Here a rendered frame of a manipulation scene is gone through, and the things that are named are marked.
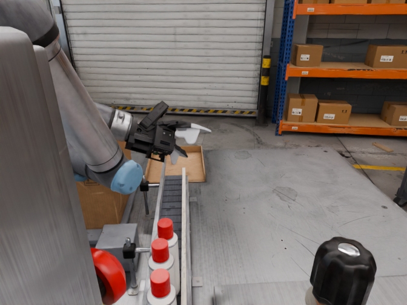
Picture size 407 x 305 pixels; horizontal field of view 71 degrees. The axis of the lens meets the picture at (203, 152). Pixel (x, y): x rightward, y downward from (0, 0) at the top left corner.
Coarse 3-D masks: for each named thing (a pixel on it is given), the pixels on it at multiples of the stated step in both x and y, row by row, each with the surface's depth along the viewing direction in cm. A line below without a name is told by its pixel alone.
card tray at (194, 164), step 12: (156, 156) 146; (168, 156) 146; (180, 156) 146; (192, 156) 146; (156, 168) 134; (168, 168) 134; (180, 168) 134; (192, 168) 134; (204, 168) 127; (156, 180) 124; (192, 180) 124; (204, 180) 124
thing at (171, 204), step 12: (168, 180) 115; (180, 180) 115; (168, 192) 107; (180, 192) 107; (168, 204) 101; (180, 204) 101; (168, 216) 95; (180, 216) 95; (180, 228) 89; (180, 240) 84; (180, 252) 80; (180, 264) 76; (180, 276) 73; (180, 288) 70; (180, 300) 67
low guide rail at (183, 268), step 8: (184, 168) 117; (184, 176) 112; (184, 184) 106; (184, 192) 101; (184, 200) 97; (184, 208) 93; (184, 216) 89; (184, 224) 86; (184, 232) 82; (184, 240) 80; (184, 248) 77; (184, 256) 74; (184, 264) 72; (184, 272) 70; (184, 280) 67; (184, 288) 66; (184, 296) 64; (184, 304) 62
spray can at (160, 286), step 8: (152, 272) 49; (160, 272) 49; (168, 272) 49; (152, 280) 47; (160, 280) 47; (168, 280) 48; (152, 288) 48; (160, 288) 47; (168, 288) 48; (152, 296) 49; (160, 296) 48; (168, 296) 49; (152, 304) 48; (160, 304) 48; (168, 304) 48; (176, 304) 51
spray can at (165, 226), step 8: (160, 224) 60; (168, 224) 60; (160, 232) 60; (168, 232) 60; (168, 240) 61; (176, 240) 62; (176, 248) 62; (176, 256) 63; (176, 264) 64; (176, 272) 65; (176, 280) 66; (176, 288) 66; (176, 296) 67
